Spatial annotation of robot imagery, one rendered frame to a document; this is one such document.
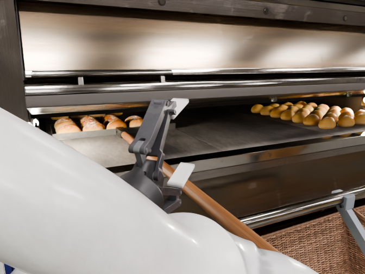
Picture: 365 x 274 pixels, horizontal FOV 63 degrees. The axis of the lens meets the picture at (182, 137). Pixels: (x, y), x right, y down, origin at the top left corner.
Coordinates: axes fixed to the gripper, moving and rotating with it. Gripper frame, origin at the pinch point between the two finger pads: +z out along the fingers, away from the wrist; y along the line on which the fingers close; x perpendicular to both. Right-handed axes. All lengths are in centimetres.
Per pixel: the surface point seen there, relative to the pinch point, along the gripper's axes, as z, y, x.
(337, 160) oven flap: 80, 51, 37
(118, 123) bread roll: 57, 29, -56
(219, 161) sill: 37.6, 30.3, -4.1
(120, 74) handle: 15.2, -6.7, -21.0
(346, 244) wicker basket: 65, 86, 44
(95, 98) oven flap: 5.7, -4.2, -22.2
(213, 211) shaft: -1.1, 15.9, 5.5
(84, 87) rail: 5.2, -6.8, -24.1
